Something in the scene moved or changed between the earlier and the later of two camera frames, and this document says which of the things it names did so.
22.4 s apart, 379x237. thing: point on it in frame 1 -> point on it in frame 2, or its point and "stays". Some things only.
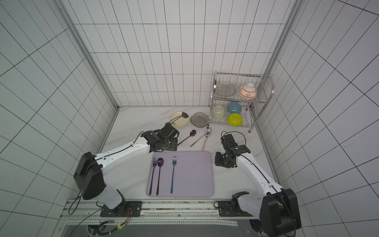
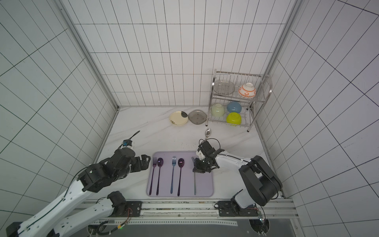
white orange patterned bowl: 248,91 stays
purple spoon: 160,162 stays
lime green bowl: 235,119 stays
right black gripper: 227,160 -> 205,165
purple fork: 154,162 stays
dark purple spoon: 192,133 -> 180,163
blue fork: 174,162 stays
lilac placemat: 181,174 stays
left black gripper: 173,145 -> 144,164
